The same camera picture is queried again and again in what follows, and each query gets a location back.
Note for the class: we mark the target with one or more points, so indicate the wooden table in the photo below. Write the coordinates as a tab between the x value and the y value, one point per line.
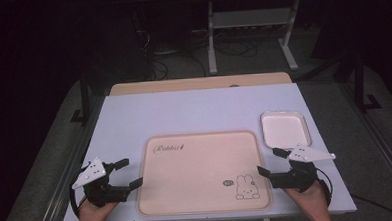
199	83

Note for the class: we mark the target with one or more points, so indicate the person's right hand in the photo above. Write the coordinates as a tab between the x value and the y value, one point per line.
308	199

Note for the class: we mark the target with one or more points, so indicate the white table board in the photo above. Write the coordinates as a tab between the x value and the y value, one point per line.
190	110

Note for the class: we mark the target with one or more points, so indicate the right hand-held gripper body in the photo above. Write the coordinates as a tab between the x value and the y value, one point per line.
298	176

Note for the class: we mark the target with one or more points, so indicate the white metal desk frame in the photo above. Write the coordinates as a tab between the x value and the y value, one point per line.
250	18

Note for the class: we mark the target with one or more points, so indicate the large pink rabbit print tray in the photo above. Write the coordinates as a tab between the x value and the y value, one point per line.
200	177

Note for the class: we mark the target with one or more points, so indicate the black metal stand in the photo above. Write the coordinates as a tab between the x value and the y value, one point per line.
361	83
85	95

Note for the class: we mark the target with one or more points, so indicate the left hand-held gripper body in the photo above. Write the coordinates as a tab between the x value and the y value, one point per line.
99	191

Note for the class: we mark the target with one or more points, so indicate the small white square dish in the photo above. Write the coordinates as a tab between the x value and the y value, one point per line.
285	130

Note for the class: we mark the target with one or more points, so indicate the person's left hand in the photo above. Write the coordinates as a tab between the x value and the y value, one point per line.
96	213

